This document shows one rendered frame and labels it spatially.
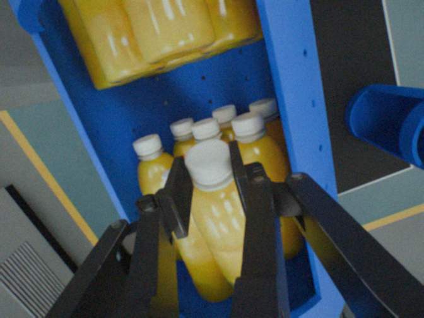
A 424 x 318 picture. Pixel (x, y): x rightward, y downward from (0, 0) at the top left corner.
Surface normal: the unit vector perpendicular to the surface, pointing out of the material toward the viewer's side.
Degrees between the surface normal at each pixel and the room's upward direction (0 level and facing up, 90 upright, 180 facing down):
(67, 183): 0
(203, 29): 45
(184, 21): 23
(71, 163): 0
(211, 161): 71
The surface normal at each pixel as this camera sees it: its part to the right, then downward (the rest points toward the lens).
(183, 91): 0.22, 0.28
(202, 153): -0.27, -0.73
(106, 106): 0.92, -0.16
